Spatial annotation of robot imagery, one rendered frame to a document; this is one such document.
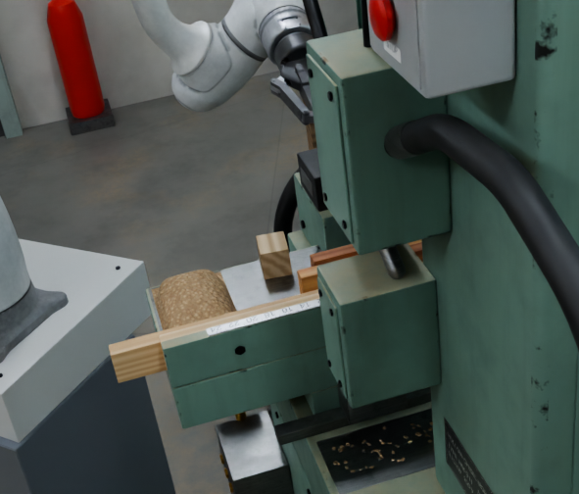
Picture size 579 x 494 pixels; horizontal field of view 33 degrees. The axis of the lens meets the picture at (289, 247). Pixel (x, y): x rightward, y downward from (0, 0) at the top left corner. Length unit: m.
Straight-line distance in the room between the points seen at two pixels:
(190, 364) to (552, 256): 0.58
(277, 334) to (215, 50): 0.74
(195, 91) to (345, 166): 1.01
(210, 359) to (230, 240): 2.01
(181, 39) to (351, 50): 0.95
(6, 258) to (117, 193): 1.97
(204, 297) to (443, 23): 0.62
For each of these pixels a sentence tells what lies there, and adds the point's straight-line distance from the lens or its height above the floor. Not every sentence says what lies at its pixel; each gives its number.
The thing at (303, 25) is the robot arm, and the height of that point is 1.04.
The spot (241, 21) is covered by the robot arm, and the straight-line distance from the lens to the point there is 1.67.
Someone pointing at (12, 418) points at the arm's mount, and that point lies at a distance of 1.51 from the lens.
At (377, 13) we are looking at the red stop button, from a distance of 0.61.
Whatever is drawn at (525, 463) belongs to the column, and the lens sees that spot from 0.78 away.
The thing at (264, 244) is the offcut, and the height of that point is 0.94.
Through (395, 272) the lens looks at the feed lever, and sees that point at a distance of 0.84.
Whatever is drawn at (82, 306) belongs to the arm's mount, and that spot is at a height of 0.70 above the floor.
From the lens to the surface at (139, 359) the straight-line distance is 1.07.
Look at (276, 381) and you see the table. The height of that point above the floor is 0.87.
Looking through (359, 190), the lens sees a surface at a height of 1.21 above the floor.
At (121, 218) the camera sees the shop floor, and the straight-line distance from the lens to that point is 3.30.
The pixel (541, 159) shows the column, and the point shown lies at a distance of 0.61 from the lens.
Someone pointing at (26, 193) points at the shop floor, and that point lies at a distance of 3.63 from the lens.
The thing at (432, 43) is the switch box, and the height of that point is 1.36.
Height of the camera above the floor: 1.56
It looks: 32 degrees down
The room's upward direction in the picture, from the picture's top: 8 degrees counter-clockwise
